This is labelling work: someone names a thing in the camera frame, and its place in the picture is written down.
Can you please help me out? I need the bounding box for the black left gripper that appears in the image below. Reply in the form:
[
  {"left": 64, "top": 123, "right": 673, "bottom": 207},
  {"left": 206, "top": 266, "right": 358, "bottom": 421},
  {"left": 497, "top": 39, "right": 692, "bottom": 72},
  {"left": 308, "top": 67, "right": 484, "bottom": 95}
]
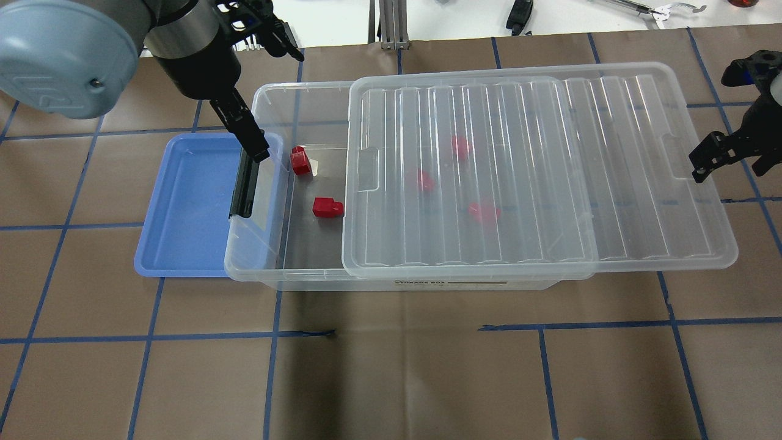
[{"left": 149, "top": 1, "right": 305, "bottom": 163}]

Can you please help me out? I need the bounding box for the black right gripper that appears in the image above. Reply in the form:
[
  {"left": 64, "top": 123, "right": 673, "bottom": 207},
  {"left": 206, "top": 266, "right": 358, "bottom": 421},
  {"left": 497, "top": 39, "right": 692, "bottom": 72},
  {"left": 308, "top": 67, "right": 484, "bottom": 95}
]
[{"left": 688, "top": 51, "right": 781, "bottom": 183}]

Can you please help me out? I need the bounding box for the red block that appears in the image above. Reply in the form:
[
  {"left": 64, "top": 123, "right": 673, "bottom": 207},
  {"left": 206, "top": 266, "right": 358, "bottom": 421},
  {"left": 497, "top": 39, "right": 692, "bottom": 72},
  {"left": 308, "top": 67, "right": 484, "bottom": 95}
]
[
  {"left": 451, "top": 136, "right": 472, "bottom": 163},
  {"left": 312, "top": 197, "right": 345, "bottom": 218},
  {"left": 415, "top": 169, "right": 436, "bottom": 193},
  {"left": 467, "top": 202, "right": 501, "bottom": 228},
  {"left": 290, "top": 145, "right": 313, "bottom": 176}
]

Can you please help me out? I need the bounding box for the clear plastic box lid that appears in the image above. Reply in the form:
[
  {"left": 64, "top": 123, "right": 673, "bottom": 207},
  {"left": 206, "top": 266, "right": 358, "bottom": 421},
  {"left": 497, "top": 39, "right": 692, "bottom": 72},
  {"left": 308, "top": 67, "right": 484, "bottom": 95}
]
[{"left": 341, "top": 62, "right": 739, "bottom": 282}]

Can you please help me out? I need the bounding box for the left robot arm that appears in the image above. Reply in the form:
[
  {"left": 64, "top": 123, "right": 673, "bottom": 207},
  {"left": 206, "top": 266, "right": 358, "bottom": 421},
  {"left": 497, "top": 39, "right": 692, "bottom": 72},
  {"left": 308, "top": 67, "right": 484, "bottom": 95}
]
[{"left": 1, "top": 1, "right": 304, "bottom": 168}]

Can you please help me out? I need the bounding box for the clear plastic storage box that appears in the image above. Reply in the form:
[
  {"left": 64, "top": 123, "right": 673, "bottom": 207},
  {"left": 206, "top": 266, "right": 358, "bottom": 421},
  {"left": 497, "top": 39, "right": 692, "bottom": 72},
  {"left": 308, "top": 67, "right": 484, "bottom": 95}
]
[{"left": 252, "top": 75, "right": 599, "bottom": 292}]

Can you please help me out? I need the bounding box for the blue plastic tray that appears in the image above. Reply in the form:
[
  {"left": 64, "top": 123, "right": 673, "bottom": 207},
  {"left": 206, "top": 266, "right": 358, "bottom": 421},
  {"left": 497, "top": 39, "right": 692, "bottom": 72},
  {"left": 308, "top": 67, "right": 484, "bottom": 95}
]
[{"left": 134, "top": 133, "right": 285, "bottom": 278}]

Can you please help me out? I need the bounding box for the red object at edge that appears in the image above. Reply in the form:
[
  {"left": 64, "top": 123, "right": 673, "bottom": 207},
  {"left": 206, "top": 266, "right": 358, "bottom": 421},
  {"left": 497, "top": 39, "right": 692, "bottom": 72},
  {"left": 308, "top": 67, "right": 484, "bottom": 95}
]
[{"left": 727, "top": 0, "right": 759, "bottom": 8}]

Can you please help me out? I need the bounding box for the metal tool on table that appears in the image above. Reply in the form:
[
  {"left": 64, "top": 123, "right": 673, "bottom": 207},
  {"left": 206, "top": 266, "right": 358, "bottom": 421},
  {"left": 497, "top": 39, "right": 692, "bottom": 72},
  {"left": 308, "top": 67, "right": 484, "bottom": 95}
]
[{"left": 602, "top": 1, "right": 707, "bottom": 29}]

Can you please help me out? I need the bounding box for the black tool on table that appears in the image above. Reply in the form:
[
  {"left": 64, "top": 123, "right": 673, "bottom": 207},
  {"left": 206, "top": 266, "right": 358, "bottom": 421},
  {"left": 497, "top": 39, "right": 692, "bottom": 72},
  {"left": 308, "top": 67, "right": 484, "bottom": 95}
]
[{"left": 505, "top": 0, "right": 534, "bottom": 36}]

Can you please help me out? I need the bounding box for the black box latch handle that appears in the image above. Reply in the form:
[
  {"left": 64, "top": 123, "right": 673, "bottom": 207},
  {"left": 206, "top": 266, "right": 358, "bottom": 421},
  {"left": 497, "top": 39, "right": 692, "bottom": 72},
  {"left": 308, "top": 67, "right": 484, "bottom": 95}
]
[{"left": 229, "top": 148, "right": 260, "bottom": 218}]

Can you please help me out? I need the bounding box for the aluminium frame post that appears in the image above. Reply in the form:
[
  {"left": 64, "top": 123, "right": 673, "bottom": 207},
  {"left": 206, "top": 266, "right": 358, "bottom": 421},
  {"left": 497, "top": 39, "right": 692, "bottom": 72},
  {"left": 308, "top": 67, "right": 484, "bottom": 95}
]
[{"left": 368, "top": 1, "right": 410, "bottom": 50}]

